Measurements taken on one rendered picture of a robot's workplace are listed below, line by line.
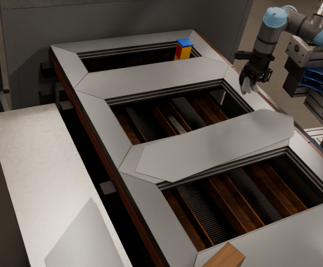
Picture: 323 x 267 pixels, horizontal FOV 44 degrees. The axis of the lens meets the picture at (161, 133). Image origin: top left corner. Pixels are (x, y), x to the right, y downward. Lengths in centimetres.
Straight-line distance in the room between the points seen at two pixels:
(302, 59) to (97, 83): 93
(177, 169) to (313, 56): 93
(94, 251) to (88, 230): 7
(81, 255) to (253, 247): 48
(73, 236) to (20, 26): 97
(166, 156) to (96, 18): 81
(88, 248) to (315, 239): 67
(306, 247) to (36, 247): 78
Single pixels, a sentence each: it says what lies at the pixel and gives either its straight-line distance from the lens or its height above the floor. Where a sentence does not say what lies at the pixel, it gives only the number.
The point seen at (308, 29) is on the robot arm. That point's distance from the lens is 154.
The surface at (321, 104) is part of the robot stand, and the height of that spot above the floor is 76.
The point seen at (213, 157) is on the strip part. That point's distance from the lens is 141.
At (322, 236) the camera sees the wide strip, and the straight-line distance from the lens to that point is 134.
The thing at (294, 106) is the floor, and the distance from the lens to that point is 338.
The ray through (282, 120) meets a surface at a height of 85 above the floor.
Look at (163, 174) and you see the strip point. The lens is 130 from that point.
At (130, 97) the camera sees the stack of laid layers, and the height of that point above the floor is 84.
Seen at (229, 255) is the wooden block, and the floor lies 90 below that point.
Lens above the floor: 181
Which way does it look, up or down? 42 degrees down
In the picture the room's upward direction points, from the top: 12 degrees clockwise
